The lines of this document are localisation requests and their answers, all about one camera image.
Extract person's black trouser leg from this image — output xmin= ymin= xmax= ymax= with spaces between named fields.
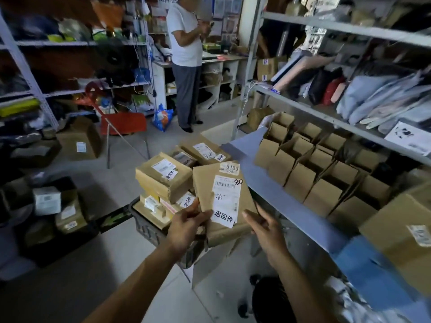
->
xmin=251 ymin=276 xmax=297 ymax=323

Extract row of soft mailer parcels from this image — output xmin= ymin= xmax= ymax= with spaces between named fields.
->
xmin=271 ymin=54 xmax=431 ymax=135

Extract wide cardboard parcel, white labels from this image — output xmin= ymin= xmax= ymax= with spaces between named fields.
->
xmin=178 ymin=134 xmax=233 ymax=166

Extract large closed cardboard box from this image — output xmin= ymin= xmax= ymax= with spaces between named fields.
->
xmin=358 ymin=182 xmax=431 ymax=297

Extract white counter with cubbies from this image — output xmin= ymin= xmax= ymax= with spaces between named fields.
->
xmin=152 ymin=54 xmax=250 ymax=113

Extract thick cardboard parcel, white labels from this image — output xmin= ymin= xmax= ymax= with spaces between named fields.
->
xmin=135 ymin=151 xmax=194 ymax=204

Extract worn cardboard box, white labels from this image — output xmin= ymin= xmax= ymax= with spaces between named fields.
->
xmin=55 ymin=189 xmax=89 ymax=235

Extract red folding chair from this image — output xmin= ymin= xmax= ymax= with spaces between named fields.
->
xmin=84 ymin=81 xmax=151 ymax=169

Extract cardboard box, small white label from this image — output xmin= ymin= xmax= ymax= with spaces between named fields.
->
xmin=57 ymin=117 xmax=102 ymax=161

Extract blue plastic bag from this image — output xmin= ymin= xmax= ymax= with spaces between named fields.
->
xmin=151 ymin=103 xmax=174 ymax=132

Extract cardboard box, blue sticker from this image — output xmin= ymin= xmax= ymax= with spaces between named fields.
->
xmin=257 ymin=56 xmax=288 ymax=82

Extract yellow and white parcel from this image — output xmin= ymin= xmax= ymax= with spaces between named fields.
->
xmin=139 ymin=191 xmax=184 ymax=229

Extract yellow-green wrapped parcel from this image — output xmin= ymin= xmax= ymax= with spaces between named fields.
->
xmin=0 ymin=98 xmax=42 ymax=117

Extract small taped cardboard parcel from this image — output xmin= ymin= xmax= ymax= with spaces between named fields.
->
xmin=171 ymin=149 xmax=198 ymax=169

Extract person's right hand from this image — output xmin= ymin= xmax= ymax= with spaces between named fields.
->
xmin=242 ymin=206 xmax=288 ymax=265

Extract black fan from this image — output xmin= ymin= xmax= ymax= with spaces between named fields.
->
xmin=96 ymin=38 xmax=131 ymax=88

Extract person's left hand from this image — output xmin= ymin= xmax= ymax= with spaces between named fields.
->
xmin=167 ymin=198 xmax=213 ymax=259

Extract row of open cardboard boxes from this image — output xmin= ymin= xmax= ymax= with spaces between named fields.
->
xmin=253 ymin=112 xmax=394 ymax=226

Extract black floor crate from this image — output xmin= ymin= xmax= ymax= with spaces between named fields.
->
xmin=13 ymin=176 xmax=100 ymax=268

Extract person's right forearm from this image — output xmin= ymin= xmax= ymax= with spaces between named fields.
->
xmin=266 ymin=247 xmax=341 ymax=323

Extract white box, black print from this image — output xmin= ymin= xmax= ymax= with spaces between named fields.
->
xmin=384 ymin=121 xmax=431 ymax=156

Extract grey metal shelf rack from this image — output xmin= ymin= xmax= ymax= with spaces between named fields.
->
xmin=232 ymin=0 xmax=431 ymax=168
xmin=0 ymin=0 xmax=156 ymax=132

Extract plain cardboard box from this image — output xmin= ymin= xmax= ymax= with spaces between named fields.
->
xmin=247 ymin=106 xmax=275 ymax=132

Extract blue shelf board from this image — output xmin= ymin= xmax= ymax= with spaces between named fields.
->
xmin=220 ymin=127 xmax=431 ymax=323

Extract black plastic crate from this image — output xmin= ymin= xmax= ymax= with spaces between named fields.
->
xmin=129 ymin=197 xmax=207 ymax=269

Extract person's left forearm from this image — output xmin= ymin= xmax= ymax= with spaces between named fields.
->
xmin=82 ymin=244 xmax=190 ymax=323

